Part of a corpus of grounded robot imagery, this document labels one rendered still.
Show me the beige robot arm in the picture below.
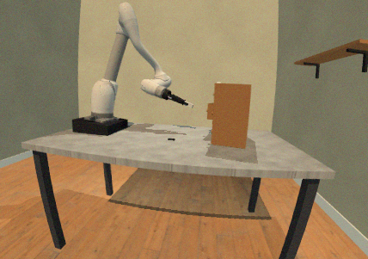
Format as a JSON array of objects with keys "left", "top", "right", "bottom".
[{"left": 84, "top": 3, "right": 172, "bottom": 123}]

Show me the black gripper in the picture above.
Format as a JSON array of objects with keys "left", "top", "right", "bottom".
[{"left": 162, "top": 89, "right": 193, "bottom": 108}]

